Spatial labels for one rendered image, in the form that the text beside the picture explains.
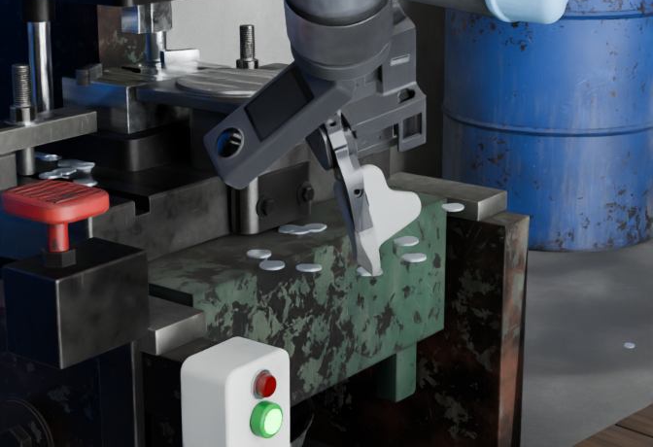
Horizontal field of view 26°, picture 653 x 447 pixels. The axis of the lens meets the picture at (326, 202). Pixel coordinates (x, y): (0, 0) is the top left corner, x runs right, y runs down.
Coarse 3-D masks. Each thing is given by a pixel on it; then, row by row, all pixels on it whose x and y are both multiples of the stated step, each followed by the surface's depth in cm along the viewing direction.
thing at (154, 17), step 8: (128, 8) 139; (136, 8) 138; (144, 8) 139; (152, 8) 139; (160, 8) 140; (168, 8) 140; (128, 16) 139; (136, 16) 139; (144, 16) 139; (152, 16) 139; (160, 16) 140; (168, 16) 141; (128, 24) 139; (136, 24) 139; (144, 24) 139; (152, 24) 139; (160, 24) 140; (168, 24) 141; (136, 32) 139; (144, 32) 139; (152, 32) 139
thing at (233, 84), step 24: (216, 72) 139; (240, 72) 139; (264, 72) 139; (144, 96) 134; (168, 96) 132; (192, 96) 130; (216, 96) 130; (240, 96) 129; (192, 120) 133; (216, 120) 131; (192, 144) 134; (288, 168) 135; (240, 192) 132; (264, 192) 133; (288, 192) 135; (312, 192) 137; (240, 216) 132; (264, 216) 133; (288, 216) 136
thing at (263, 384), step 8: (264, 368) 109; (256, 376) 108; (264, 376) 108; (272, 376) 108; (256, 384) 108; (264, 384) 107; (272, 384) 108; (256, 392) 108; (264, 392) 107; (272, 392) 108
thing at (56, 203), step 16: (16, 192) 104; (32, 192) 104; (48, 192) 104; (64, 192) 104; (80, 192) 104; (96, 192) 104; (16, 208) 103; (32, 208) 102; (48, 208) 101; (64, 208) 101; (80, 208) 102; (96, 208) 103; (48, 224) 105; (64, 224) 105; (48, 240) 105; (64, 240) 105
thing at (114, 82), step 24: (120, 72) 142; (144, 72) 144; (168, 72) 142; (192, 72) 142; (72, 96) 139; (96, 96) 137; (120, 96) 135; (120, 120) 136; (144, 120) 137; (168, 120) 140
